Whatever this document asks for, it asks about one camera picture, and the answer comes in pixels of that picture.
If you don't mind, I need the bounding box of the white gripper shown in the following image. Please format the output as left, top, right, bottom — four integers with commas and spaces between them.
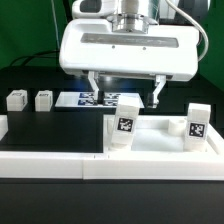
59, 19, 199, 108

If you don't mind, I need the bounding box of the white square tabletop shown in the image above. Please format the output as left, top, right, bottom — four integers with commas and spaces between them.
103, 115, 224, 156

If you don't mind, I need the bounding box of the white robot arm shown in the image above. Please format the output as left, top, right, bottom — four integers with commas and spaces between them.
59, 0, 211, 107

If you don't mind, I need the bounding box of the white marker plate with tags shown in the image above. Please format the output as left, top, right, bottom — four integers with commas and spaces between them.
55, 92, 144, 108

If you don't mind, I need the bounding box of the white U-shaped obstacle fence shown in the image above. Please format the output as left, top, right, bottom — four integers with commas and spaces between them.
0, 114, 224, 181

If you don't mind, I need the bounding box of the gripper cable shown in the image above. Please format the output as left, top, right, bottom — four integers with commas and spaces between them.
164, 0, 210, 63

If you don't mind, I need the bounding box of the black cable bundle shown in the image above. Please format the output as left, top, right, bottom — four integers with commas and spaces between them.
9, 49, 61, 68

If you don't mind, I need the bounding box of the thin white cable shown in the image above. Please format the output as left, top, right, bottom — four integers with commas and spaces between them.
50, 0, 62, 51

